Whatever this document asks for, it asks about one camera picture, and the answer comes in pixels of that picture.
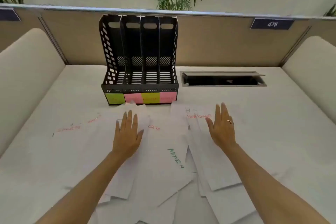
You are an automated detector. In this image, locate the grey partition top rail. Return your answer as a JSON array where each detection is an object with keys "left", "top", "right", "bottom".
[{"left": 0, "top": 3, "right": 336, "bottom": 21}]

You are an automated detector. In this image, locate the black four-slot file organizer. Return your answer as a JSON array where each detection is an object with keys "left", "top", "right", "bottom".
[{"left": 99, "top": 14, "right": 180, "bottom": 106}]

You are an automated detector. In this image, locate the person's right hand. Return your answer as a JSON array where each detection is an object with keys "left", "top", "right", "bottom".
[{"left": 205, "top": 102, "right": 240, "bottom": 153}]

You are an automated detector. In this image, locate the dark blue partition sign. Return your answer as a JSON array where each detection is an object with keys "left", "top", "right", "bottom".
[
  {"left": 0, "top": 8, "right": 21, "bottom": 21},
  {"left": 250, "top": 18, "right": 295, "bottom": 30}
]

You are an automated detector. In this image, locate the person's right forearm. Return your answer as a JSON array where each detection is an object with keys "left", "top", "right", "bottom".
[{"left": 222, "top": 143, "right": 331, "bottom": 224}]

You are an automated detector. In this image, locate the pink sticky note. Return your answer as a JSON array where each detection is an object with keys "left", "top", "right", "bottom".
[
  {"left": 159, "top": 92, "right": 176, "bottom": 104},
  {"left": 124, "top": 93, "right": 143, "bottom": 105}
]

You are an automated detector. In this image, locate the pile of white paper sheets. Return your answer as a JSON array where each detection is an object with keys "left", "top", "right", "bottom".
[{"left": 51, "top": 101, "right": 263, "bottom": 224}]

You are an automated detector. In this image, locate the beige partition panel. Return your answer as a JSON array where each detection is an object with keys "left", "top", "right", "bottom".
[
  {"left": 0, "top": 8, "right": 42, "bottom": 53},
  {"left": 281, "top": 19, "right": 336, "bottom": 67},
  {"left": 39, "top": 8, "right": 312, "bottom": 67}
]

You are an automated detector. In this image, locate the person's left hand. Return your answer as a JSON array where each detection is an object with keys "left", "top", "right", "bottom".
[{"left": 112, "top": 110, "right": 145, "bottom": 160}]

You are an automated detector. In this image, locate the yellow sticky note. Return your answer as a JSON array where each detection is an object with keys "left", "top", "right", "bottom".
[{"left": 142, "top": 92, "right": 160, "bottom": 104}]

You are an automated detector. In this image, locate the green sticky note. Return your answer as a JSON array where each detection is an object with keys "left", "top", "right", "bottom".
[{"left": 105, "top": 92, "right": 124, "bottom": 105}]

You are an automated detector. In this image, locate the grey desk cable hatch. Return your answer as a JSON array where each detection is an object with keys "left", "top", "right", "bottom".
[{"left": 180, "top": 71, "right": 268, "bottom": 87}]

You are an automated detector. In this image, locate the person's left forearm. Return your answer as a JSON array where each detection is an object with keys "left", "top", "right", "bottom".
[{"left": 34, "top": 150, "right": 137, "bottom": 224}]

